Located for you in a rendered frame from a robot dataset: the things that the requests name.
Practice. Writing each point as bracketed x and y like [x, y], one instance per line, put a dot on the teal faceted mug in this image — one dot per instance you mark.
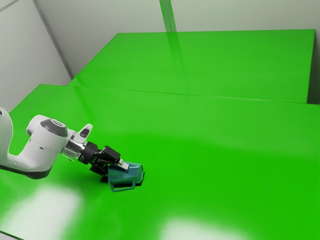
[127, 175]

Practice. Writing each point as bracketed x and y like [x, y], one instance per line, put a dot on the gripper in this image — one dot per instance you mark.
[90, 152]

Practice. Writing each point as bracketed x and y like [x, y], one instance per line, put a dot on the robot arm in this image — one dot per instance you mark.
[40, 147]

